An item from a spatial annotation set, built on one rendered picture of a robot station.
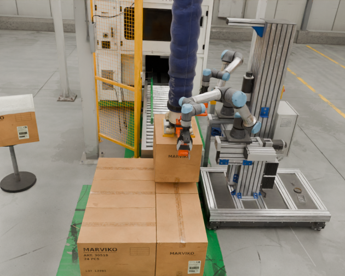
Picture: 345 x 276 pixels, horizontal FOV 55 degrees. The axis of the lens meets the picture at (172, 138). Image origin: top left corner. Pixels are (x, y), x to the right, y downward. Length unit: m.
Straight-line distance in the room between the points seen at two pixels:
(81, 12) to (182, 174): 2.07
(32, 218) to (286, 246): 2.60
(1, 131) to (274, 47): 2.78
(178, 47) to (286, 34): 0.94
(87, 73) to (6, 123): 1.05
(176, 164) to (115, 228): 0.74
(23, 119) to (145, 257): 1.93
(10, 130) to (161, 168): 1.70
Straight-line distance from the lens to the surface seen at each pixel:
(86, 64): 4.02
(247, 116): 2.80
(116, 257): 2.76
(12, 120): 3.74
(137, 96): 4.13
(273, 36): 3.01
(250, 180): 3.61
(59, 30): 6.21
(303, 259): 3.58
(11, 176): 4.44
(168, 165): 2.90
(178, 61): 2.70
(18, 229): 3.73
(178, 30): 2.66
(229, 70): 3.25
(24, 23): 12.76
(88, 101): 4.17
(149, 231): 2.72
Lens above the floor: 2.45
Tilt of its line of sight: 29 degrees down
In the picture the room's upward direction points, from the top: 4 degrees clockwise
